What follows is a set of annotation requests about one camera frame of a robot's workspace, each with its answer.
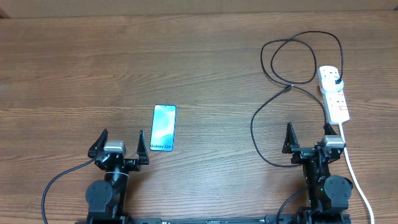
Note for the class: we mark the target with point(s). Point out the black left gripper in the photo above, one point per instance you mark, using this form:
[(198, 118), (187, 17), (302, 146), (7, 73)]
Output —
[(135, 165)]

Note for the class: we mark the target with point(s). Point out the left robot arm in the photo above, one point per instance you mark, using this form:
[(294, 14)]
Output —
[(106, 198)]

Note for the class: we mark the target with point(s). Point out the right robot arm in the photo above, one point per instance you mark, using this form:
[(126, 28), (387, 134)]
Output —
[(328, 194)]

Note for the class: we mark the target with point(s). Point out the white charger adapter plug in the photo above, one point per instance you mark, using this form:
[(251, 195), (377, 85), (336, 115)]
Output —
[(329, 85)]

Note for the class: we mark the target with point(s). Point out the blue Galaxy smartphone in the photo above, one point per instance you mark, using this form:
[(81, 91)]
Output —
[(163, 128)]

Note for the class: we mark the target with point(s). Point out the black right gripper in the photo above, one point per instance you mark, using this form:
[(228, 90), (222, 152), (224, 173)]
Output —
[(301, 153)]

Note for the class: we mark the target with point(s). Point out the white power strip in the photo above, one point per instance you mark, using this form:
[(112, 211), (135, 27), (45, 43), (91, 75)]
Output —
[(335, 103)]

